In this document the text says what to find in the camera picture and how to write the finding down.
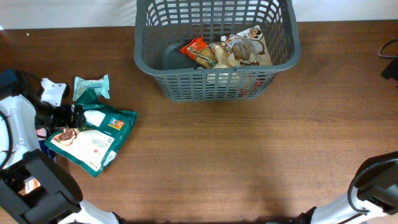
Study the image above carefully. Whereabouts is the mint green snack bar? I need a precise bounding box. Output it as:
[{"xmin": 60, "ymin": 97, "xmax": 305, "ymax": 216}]
[{"xmin": 72, "ymin": 74, "xmax": 110, "ymax": 101}]

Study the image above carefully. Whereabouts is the green food pouch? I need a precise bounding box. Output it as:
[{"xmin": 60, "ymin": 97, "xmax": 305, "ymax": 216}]
[{"xmin": 44, "ymin": 90, "xmax": 137, "ymax": 177}]

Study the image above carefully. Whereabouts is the multicolour tissue pack bundle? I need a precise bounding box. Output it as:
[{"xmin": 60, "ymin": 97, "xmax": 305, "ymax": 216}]
[{"xmin": 19, "ymin": 128, "xmax": 57, "ymax": 196}]

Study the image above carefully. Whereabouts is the orange spaghetti pasta package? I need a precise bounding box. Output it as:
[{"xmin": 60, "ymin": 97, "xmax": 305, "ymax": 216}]
[{"xmin": 179, "ymin": 35, "xmax": 265, "ymax": 97}]

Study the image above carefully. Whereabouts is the beige dried mushroom bag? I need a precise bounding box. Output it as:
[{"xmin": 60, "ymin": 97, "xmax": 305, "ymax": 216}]
[{"xmin": 208, "ymin": 25, "xmax": 274, "ymax": 88}]

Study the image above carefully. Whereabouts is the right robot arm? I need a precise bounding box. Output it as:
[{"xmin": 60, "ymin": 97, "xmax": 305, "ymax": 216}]
[{"xmin": 292, "ymin": 151, "xmax": 397, "ymax": 224}]

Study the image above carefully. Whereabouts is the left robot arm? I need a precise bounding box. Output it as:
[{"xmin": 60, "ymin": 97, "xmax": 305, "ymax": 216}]
[{"xmin": 1, "ymin": 69, "xmax": 126, "ymax": 224}]

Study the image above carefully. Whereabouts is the grey plastic lattice basket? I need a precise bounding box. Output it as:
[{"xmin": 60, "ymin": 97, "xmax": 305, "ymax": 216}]
[{"xmin": 134, "ymin": 0, "xmax": 301, "ymax": 101}]

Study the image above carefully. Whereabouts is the black cable at table edge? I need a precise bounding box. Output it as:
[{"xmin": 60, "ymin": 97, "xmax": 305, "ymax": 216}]
[{"xmin": 377, "ymin": 38, "xmax": 398, "ymax": 82}]

